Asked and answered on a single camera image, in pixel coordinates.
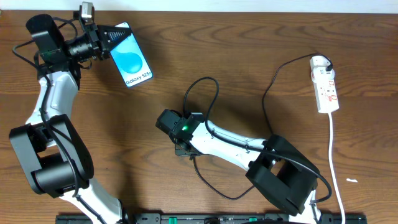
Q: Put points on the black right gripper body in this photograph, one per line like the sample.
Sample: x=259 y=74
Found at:
x=181 y=149

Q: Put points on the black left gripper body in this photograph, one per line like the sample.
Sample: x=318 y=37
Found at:
x=96 y=41

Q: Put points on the blue Galaxy smartphone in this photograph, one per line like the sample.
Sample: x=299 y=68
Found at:
x=131 y=62

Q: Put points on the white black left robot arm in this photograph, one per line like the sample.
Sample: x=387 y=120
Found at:
x=51 y=153

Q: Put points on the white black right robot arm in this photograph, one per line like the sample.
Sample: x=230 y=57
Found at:
x=282 y=174

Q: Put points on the white USB charger adapter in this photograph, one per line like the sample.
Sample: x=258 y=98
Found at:
x=318 y=63

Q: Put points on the white power strip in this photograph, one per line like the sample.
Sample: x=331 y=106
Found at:
x=325 y=90

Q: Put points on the small white paper scrap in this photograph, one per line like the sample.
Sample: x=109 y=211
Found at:
x=351 y=180

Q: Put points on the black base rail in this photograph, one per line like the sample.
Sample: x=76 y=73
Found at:
x=156 y=218

